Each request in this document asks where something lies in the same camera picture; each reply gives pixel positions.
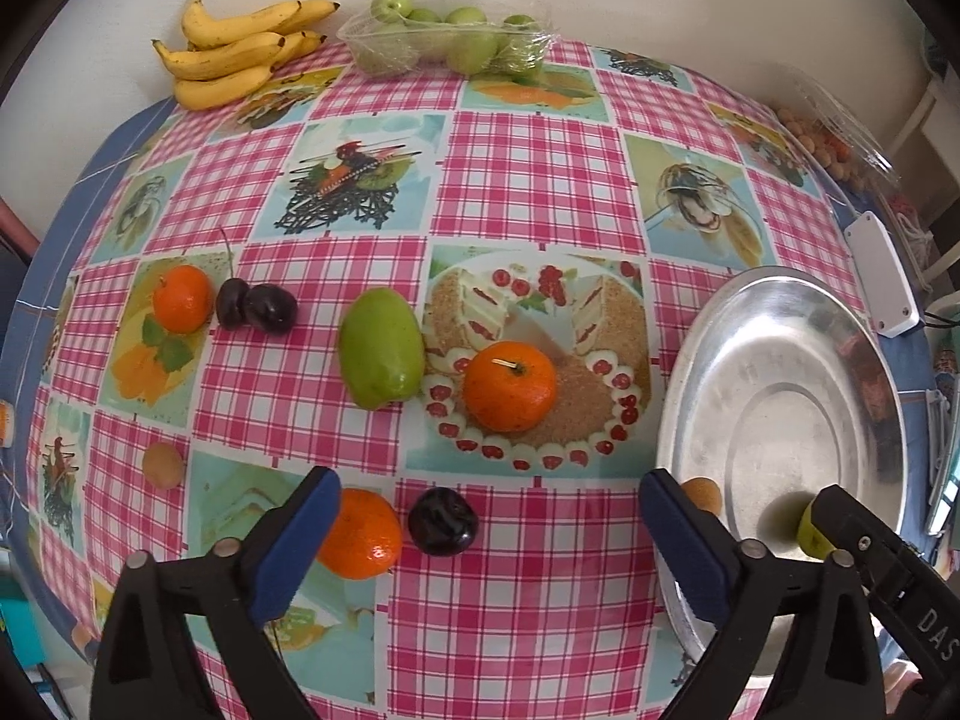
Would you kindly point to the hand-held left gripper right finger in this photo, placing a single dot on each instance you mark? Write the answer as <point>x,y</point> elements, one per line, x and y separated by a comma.
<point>684,547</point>

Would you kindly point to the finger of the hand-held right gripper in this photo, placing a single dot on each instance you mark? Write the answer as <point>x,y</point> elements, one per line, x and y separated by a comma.
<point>855,532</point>

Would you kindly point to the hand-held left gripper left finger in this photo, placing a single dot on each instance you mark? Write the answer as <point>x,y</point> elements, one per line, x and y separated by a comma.
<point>296,544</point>

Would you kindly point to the small green fruit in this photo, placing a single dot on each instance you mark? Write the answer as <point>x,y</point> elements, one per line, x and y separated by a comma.
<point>808,532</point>

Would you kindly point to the small brown longan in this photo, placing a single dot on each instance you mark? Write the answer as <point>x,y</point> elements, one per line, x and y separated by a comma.
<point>163,465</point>
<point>703,496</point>

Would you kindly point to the round metal plate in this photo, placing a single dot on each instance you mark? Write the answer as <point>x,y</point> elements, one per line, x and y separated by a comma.
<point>787,405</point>

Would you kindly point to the dark cherry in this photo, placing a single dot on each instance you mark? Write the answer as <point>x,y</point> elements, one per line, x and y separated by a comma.
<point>442,521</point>
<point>232,302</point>
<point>268,307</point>

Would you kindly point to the large green mango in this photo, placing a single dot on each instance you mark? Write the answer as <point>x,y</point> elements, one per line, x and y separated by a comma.
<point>379,349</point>

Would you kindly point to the large orange tangerine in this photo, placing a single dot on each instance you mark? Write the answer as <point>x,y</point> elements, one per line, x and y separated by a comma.
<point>510,386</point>

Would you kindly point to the white plastic box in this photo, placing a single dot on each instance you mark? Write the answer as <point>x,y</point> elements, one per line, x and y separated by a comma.
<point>881,270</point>

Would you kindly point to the small orange tangerine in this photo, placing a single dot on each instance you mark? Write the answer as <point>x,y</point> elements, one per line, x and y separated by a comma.
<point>182,298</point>

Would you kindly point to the pile of brown longans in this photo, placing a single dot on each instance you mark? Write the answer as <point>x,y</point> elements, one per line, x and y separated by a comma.
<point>814,154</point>

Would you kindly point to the tangerine among longans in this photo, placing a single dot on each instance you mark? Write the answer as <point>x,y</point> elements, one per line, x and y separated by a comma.
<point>834,142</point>

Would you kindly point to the clear plastic longan container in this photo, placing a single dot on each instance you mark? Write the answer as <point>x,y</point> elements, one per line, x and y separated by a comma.
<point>847,127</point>

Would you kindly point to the pink checked tablecloth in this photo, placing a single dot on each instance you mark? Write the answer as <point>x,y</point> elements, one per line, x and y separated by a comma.
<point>525,165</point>

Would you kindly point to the white plastic shelf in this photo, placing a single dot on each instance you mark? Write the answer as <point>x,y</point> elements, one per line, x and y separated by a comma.
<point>930,116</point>

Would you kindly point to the yellow banana bunch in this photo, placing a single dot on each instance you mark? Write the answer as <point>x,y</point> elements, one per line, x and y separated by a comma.
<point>225,52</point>

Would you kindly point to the pile of green jujubes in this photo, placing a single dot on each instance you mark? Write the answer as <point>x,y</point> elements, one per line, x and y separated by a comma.
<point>465,49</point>

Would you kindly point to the clear plastic fruit container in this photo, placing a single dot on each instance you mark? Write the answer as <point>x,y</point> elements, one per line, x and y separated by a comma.
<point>450,41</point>

